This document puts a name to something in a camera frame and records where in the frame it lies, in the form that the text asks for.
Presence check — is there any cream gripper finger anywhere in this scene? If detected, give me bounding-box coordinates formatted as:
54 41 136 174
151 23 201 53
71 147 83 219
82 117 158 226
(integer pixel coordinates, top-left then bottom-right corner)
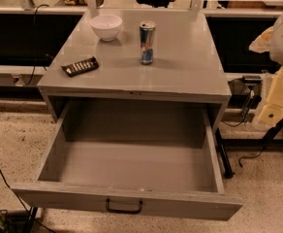
258 66 283 126

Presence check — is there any silver blue redbull can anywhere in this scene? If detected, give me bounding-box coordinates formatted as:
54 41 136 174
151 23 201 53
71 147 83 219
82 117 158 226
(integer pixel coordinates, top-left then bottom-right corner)
140 20 156 65

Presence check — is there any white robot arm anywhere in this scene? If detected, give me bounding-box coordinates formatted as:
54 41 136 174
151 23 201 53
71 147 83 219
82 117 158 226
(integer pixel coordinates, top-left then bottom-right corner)
249 13 283 125

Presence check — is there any grey open top drawer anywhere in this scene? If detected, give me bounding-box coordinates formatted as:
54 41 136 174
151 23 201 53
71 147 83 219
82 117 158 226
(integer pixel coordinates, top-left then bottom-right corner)
12 99 242 220

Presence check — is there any grey cabinet body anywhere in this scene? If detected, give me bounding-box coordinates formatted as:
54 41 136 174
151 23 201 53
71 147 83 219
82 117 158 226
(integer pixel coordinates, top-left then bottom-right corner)
39 9 231 128

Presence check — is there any white bowl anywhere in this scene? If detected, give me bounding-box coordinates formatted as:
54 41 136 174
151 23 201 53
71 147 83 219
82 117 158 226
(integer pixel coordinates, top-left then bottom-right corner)
90 15 122 41

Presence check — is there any black calculator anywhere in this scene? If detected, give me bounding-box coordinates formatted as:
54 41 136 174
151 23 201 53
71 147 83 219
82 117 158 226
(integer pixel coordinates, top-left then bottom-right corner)
62 56 99 77

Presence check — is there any black drawer handle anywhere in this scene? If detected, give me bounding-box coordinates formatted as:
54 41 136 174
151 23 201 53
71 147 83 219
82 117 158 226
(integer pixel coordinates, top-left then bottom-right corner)
106 198 143 215

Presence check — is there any black floor cable left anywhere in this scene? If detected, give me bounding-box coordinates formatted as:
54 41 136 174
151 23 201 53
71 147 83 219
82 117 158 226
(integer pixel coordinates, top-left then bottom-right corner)
0 143 57 233

